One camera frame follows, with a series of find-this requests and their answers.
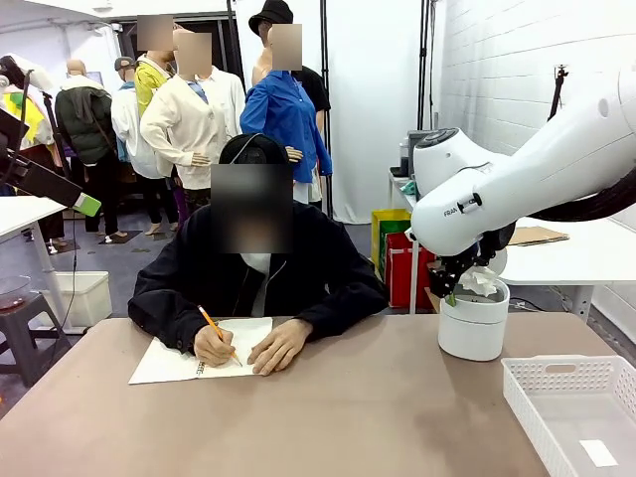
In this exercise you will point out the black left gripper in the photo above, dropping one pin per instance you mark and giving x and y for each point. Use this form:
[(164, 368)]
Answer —
[(12, 166)]

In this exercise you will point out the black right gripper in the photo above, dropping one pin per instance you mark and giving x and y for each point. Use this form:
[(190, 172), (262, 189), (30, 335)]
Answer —
[(449, 273)]

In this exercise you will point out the white paper ball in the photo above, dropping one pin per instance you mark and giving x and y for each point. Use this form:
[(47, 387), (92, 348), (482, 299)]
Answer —
[(479, 283)]

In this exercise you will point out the orange pencil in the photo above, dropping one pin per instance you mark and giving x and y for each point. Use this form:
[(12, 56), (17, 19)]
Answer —
[(211, 323)]

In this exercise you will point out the white spiral notebook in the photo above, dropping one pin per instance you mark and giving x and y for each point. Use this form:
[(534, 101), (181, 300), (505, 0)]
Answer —
[(164, 365)]

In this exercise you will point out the person's left forearm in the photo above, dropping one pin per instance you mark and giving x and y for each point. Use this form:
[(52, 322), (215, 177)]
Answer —
[(343, 310)]

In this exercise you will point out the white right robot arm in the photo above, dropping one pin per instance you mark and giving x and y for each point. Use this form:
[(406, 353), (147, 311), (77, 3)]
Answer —
[(522, 169)]

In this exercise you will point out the person's right forearm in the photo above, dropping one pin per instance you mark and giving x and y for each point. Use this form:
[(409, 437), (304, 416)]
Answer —
[(164, 318)]

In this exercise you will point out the person's left hand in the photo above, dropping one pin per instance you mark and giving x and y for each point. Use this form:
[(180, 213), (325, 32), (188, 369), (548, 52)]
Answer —
[(278, 348)]

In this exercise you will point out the person's right hand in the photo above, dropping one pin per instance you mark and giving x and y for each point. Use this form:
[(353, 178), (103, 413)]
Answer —
[(211, 345)]

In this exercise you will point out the white lidded trash can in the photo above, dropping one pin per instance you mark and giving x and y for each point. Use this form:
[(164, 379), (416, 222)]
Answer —
[(472, 333)]

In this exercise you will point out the white desk with leg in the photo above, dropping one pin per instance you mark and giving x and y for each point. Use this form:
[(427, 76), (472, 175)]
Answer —
[(22, 213)]

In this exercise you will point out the red bag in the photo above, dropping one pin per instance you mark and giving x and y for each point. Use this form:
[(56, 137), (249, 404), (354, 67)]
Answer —
[(410, 278)]

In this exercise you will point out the mannequin in green puffer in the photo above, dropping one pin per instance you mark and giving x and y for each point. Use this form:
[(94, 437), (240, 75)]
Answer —
[(82, 124)]

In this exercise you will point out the black microphone stand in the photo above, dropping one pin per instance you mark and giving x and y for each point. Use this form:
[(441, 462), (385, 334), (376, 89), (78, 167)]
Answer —
[(49, 114)]

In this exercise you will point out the yellow green bag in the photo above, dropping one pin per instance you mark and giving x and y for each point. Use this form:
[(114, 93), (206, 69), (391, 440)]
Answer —
[(385, 233)]

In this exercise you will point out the mannequin in white shirt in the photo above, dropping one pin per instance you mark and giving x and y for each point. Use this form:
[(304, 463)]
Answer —
[(126, 119)]

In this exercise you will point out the brown cardboard sheet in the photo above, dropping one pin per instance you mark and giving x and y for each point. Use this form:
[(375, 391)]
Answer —
[(539, 234)]

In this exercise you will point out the glass bowl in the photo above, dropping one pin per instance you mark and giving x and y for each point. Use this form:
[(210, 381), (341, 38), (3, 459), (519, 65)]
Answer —
[(12, 293)]

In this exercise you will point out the small white side table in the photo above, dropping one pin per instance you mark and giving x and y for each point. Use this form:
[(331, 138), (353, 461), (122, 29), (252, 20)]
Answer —
[(397, 199)]

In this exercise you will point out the white storage bin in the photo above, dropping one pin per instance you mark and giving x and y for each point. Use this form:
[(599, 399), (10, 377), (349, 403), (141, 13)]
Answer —
[(87, 298)]

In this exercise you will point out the mannequin in white yellow clothes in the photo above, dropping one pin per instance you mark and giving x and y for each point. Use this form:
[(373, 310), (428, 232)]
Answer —
[(42, 74)]

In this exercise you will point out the green cloth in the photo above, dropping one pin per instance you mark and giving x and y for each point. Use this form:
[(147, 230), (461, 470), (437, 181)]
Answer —
[(408, 188)]

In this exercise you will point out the large white table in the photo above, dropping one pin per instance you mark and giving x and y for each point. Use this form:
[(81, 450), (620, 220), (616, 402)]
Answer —
[(571, 253)]

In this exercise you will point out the person in black jacket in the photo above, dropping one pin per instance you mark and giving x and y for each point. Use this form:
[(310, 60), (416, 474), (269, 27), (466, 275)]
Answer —
[(318, 268)]

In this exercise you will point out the grey plastic stool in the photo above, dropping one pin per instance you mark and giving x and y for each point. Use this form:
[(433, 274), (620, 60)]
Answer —
[(25, 323)]

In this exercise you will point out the mannequin in cream cardigan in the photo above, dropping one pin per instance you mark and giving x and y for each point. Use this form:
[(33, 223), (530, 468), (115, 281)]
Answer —
[(174, 114)]

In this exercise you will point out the mannequin in yellow jacket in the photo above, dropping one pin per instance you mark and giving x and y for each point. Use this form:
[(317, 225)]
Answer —
[(146, 79)]

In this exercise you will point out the white perforated plastic basket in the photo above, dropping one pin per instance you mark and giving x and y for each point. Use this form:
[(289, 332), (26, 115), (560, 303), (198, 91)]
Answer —
[(561, 402)]

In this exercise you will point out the black cap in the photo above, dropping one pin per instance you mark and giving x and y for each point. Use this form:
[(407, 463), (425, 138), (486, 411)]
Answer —
[(253, 149)]

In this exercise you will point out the white label sticker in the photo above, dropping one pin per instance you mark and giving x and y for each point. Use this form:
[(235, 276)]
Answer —
[(598, 453)]

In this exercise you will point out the black tripod stand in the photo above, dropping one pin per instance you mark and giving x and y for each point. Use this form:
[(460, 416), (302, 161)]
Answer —
[(559, 94)]

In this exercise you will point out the black backdrop pole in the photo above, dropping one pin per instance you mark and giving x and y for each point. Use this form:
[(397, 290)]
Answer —
[(325, 74), (425, 64)]

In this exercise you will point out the mannequin in blue shirt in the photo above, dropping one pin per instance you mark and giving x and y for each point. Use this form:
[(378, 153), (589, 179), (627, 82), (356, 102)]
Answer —
[(283, 109)]

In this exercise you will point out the mannequin in black t-shirt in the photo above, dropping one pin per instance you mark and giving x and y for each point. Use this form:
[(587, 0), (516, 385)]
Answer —
[(318, 89)]

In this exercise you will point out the black bucket hat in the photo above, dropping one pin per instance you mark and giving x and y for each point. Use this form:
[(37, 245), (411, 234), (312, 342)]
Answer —
[(270, 15)]

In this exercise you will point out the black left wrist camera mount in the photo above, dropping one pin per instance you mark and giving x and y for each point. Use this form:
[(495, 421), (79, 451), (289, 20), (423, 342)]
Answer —
[(12, 126)]

